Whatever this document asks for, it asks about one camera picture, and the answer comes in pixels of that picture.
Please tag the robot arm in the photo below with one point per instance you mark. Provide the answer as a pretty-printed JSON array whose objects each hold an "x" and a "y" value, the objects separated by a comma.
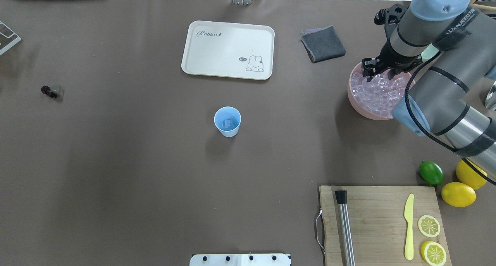
[{"x": 444, "y": 44}]

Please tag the wooden cutting board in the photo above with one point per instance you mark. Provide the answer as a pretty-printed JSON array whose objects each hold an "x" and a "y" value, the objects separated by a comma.
[{"x": 378, "y": 227}]

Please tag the lemon half slice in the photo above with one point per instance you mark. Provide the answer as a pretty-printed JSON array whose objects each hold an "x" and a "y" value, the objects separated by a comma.
[
  {"x": 433, "y": 253},
  {"x": 429, "y": 226}
]

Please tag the white wire cup rack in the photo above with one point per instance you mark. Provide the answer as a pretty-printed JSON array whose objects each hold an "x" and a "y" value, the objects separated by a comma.
[{"x": 8, "y": 38}]

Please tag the light blue plastic cup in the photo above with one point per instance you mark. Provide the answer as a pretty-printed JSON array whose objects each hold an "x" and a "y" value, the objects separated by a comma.
[{"x": 227, "y": 112}]

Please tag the grey folded cloth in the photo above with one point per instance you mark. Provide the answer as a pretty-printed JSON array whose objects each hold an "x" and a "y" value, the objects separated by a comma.
[{"x": 322, "y": 43}]

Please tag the yellow lemon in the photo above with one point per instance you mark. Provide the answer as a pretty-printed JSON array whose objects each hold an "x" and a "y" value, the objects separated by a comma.
[
  {"x": 458, "y": 194},
  {"x": 469, "y": 176}
]

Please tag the yellow plastic knife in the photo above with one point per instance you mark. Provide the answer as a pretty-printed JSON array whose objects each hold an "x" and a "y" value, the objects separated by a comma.
[{"x": 408, "y": 216}]

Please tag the green lime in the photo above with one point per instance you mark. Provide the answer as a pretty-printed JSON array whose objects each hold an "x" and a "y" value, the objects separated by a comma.
[{"x": 431, "y": 172}]

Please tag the steel muddler black tip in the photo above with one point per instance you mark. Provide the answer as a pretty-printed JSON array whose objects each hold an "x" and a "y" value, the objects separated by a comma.
[{"x": 341, "y": 199}]

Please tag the clear ice cube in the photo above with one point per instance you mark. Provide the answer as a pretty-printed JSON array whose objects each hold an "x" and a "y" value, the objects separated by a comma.
[{"x": 228, "y": 124}]

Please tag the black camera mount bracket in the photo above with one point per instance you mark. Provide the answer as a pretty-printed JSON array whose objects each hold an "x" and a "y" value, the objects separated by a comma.
[{"x": 390, "y": 17}]

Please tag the cream rabbit tray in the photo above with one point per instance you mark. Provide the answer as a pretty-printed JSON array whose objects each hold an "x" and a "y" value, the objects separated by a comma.
[{"x": 223, "y": 49}]

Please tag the pink bowl of ice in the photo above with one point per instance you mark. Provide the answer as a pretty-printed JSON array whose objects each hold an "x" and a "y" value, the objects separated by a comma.
[{"x": 376, "y": 99}]

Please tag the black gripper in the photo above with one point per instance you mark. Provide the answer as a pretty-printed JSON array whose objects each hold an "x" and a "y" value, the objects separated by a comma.
[{"x": 396, "y": 58}]

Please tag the dark red cherries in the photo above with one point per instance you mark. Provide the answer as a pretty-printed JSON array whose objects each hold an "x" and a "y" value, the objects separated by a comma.
[{"x": 52, "y": 92}]

